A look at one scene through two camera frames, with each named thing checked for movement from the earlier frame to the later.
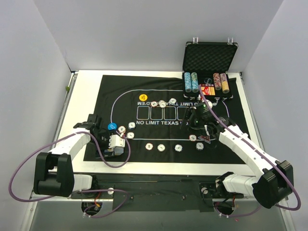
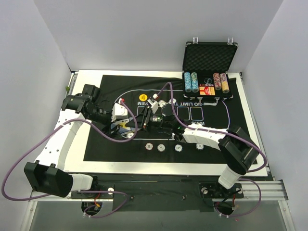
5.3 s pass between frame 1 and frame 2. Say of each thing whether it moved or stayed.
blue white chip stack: stayed
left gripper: moved
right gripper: moved
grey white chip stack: stayed
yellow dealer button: stayed
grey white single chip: stayed
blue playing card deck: moved
